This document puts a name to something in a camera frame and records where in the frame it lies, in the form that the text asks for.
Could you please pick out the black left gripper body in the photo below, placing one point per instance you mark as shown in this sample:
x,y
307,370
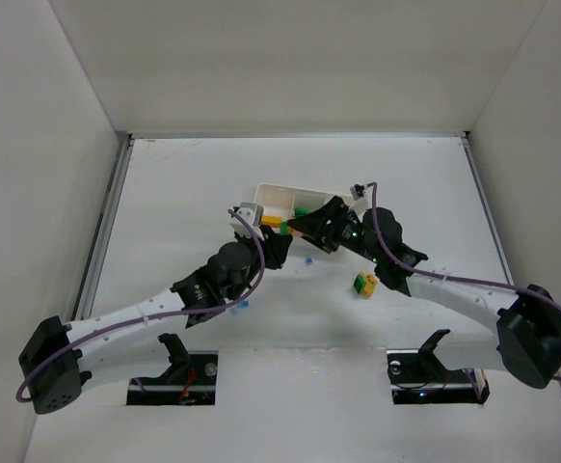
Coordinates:
x,y
271,239

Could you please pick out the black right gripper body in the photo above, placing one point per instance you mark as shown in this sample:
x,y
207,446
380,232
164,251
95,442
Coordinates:
x,y
327,226

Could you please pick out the green lego brick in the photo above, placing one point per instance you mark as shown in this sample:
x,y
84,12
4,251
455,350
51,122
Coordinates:
x,y
300,212

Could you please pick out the yellow lego brick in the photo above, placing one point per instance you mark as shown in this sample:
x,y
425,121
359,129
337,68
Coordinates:
x,y
271,221

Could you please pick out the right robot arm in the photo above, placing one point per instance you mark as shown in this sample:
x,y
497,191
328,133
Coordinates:
x,y
524,328

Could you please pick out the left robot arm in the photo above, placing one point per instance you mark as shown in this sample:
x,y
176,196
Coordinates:
x,y
61,360

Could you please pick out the white three-compartment plastic container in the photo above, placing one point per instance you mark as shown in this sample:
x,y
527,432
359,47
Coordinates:
x,y
280,201

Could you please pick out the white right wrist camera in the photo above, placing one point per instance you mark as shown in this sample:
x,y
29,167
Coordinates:
x,y
359,196

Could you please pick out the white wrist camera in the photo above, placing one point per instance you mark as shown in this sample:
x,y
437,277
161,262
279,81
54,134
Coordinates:
x,y
252,214
359,196

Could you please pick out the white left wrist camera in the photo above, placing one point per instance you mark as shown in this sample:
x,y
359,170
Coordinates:
x,y
252,214

